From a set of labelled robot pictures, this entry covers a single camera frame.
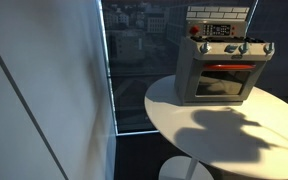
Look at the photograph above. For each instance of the grey toy oven stove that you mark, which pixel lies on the grey toy oven stove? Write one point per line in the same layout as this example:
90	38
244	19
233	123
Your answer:
220	26

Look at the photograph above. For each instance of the red round stove button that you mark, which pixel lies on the red round stove button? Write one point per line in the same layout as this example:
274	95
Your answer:
194	30

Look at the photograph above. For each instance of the red oven door handle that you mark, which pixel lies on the red oven door handle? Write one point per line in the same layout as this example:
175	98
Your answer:
228	67

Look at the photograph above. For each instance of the white round pedestal table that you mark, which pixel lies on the white round pedestal table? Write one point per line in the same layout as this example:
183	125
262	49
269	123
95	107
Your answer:
250	139

